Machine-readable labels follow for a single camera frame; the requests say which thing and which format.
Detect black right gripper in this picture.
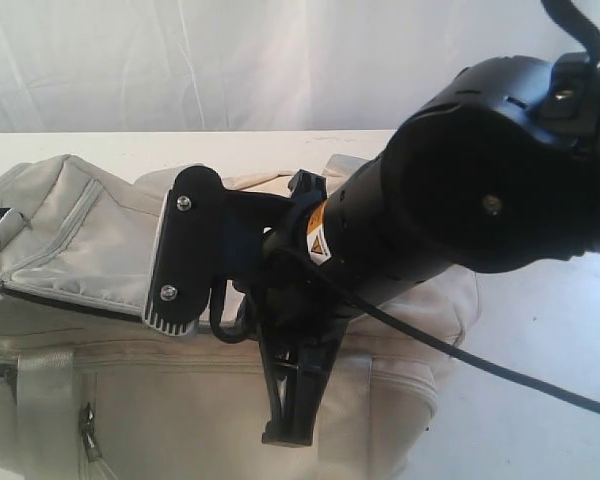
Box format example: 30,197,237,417
219,170,346,445

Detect beige duffel bag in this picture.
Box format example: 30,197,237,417
0,154,453,479

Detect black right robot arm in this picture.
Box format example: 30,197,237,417
233,53,600,446

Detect white backdrop curtain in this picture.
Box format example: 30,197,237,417
0,1,578,133

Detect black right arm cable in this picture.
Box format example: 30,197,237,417
209,0,600,424

